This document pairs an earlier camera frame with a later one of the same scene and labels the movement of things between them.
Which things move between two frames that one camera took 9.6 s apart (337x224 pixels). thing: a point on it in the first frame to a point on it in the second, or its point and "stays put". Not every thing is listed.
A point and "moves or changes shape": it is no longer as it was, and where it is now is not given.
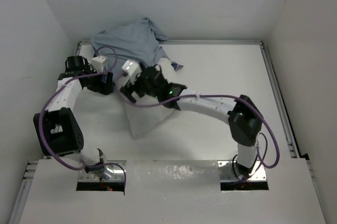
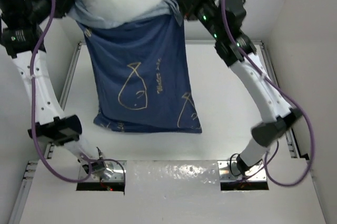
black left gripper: (99, 87) to (61, 3)
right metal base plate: (226, 174) stays put
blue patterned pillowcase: (138, 41) moves or changes shape
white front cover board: (175, 192) stays put
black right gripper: (127, 90) to (188, 3)
